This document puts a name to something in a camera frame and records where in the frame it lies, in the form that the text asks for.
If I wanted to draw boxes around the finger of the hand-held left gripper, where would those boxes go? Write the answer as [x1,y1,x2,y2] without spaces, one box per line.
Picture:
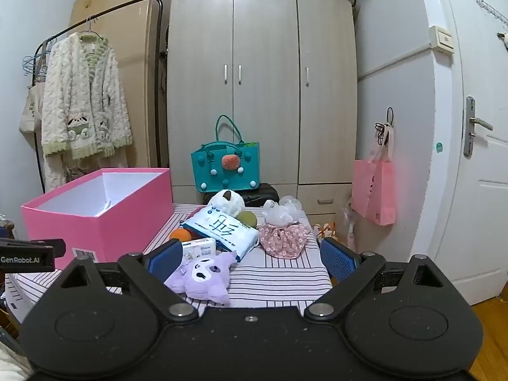
[0,237,66,259]

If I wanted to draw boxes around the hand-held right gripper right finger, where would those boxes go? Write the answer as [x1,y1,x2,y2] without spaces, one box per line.
[304,237,456,323]

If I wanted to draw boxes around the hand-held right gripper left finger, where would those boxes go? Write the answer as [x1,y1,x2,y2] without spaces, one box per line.
[50,239,199,323]

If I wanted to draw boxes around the purple plush toy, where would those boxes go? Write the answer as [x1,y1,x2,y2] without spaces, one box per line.
[164,251,239,305]

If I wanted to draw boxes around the pink cardboard box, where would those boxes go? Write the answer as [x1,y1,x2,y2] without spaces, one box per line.
[21,168,174,271]

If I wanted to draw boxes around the blue snack packet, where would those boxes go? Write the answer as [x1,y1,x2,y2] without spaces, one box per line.
[182,205,260,263]

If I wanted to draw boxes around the white brown plush cat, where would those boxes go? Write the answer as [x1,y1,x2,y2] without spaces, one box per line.
[208,189,247,218]

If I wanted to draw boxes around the colourful gift bag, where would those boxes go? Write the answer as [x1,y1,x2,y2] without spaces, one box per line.
[311,222,338,241]

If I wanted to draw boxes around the small white medicine box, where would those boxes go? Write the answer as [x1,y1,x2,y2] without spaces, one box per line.
[180,237,217,263]

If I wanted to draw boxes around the pink floral fabric pouch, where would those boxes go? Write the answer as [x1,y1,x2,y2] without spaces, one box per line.
[258,222,312,260]

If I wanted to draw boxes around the striped pink white sheet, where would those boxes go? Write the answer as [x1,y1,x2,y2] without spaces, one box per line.
[4,202,335,315]

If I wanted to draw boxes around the crumpled clear plastic wrap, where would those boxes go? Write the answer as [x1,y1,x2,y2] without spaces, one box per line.
[262,195,303,227]

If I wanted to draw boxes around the pink shopping bag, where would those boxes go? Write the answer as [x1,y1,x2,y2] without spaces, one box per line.
[351,125,398,227]

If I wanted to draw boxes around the black suitcase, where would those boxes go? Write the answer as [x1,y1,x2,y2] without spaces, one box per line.
[202,183,281,207]

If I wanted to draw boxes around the teal felt tote bag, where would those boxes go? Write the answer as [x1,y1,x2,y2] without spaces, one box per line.
[191,115,261,192]

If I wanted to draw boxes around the beige canvas tote bag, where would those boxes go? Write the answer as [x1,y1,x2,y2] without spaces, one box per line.
[18,80,47,134]

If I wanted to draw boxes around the white door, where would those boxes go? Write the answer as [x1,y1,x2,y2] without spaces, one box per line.
[413,0,508,307]

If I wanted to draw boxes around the fluffy cream green-trimmed cardigan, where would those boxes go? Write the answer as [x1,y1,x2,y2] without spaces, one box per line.
[41,32,134,160]

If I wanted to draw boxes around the beige three-door wardrobe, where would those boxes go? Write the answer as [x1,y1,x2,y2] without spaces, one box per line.
[166,0,358,216]

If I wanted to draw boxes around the tan wooden wardrobe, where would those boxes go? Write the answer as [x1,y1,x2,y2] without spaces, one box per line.
[69,0,174,170]

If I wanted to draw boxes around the black clothes rack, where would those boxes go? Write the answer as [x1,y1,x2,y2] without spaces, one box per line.
[34,0,164,192]

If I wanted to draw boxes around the white door hook rack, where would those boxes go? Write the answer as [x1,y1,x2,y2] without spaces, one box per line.
[475,0,508,50]

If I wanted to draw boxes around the black cord loop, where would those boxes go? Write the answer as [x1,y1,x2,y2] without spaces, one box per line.
[375,107,396,146]

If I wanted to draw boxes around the blue wire hangers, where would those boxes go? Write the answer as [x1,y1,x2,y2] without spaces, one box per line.
[22,54,49,82]

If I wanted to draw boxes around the silver door handle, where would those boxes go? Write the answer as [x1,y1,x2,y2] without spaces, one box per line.
[463,96,494,158]

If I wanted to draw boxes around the white wall switch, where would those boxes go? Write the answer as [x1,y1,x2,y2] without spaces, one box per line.
[429,25,457,54]

